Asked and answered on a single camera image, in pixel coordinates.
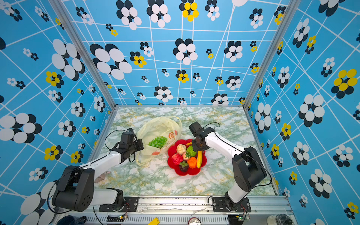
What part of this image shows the yellow banana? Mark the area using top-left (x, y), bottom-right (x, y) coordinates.
top-left (197, 151), bottom-right (203, 168)

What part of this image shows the green apple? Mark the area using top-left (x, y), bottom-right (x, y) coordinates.
top-left (186, 145), bottom-right (197, 158)

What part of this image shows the beige round fruit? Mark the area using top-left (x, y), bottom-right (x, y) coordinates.
top-left (176, 144), bottom-right (187, 155)

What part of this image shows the orange tangerine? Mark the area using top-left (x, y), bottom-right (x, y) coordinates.
top-left (187, 157), bottom-right (197, 169)

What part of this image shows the red fruit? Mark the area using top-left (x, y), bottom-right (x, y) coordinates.
top-left (171, 153), bottom-right (184, 166)

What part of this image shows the dark purple fruit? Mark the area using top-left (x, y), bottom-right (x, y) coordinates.
top-left (179, 161), bottom-right (189, 173)

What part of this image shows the red flower-shaped plate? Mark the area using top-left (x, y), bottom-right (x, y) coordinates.
top-left (167, 139), bottom-right (207, 176)

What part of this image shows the green grape bunch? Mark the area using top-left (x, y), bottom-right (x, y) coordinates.
top-left (148, 136), bottom-right (167, 149)

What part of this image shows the translucent printed plastic bag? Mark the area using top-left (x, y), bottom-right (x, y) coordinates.
top-left (136, 116), bottom-right (182, 166)

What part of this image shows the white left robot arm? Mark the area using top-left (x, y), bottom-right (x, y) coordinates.
top-left (51, 139), bottom-right (144, 212)

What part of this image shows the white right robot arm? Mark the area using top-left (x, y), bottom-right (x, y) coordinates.
top-left (191, 127), bottom-right (267, 212)

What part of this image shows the pink toy bottle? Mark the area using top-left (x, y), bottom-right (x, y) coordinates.
top-left (94, 171), bottom-right (111, 183)

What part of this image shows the yellow tag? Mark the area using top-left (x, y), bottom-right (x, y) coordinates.
top-left (148, 217), bottom-right (160, 225)

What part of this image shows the metal can top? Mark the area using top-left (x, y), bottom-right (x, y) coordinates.
top-left (187, 217), bottom-right (202, 225)

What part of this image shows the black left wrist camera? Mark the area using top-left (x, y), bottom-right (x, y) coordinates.
top-left (119, 128), bottom-right (137, 153)

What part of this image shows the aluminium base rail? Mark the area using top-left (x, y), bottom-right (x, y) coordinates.
top-left (53, 196), bottom-right (298, 225)

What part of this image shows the aluminium corner post left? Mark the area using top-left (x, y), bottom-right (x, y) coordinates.
top-left (49, 1), bottom-right (116, 110)

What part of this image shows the aluminium corner post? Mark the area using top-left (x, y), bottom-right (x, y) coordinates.
top-left (243, 0), bottom-right (301, 110)
top-left (49, 1), bottom-right (116, 110)

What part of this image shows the aluminium corner post right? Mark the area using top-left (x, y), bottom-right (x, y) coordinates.
top-left (243, 0), bottom-right (301, 110)

